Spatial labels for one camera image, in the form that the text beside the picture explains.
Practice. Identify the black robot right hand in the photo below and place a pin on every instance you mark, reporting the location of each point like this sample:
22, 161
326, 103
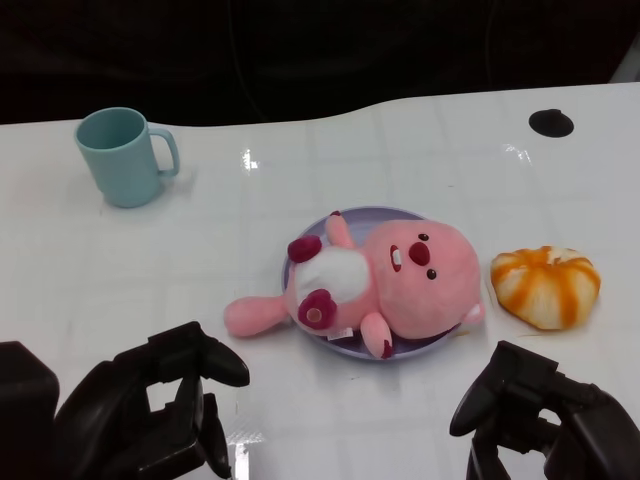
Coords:
595, 430

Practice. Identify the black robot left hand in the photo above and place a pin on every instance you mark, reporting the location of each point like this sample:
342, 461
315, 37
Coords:
115, 420

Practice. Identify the pink plush beaver doll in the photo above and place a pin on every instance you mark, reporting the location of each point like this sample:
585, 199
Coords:
425, 295

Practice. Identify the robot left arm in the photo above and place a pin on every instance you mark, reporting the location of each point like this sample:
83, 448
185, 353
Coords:
25, 400

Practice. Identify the lavender plastic plate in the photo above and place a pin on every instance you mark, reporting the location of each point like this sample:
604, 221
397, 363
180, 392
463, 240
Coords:
370, 216

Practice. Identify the orange striped bun toy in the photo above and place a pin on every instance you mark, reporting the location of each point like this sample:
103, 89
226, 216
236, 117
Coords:
545, 290

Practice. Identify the teal plastic mug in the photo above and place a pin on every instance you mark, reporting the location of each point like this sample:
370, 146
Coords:
125, 167

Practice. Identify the black round table grommet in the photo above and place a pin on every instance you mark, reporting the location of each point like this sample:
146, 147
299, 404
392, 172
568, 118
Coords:
550, 123

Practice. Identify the white object behind table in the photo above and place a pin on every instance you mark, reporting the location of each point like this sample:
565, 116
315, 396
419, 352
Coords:
629, 65

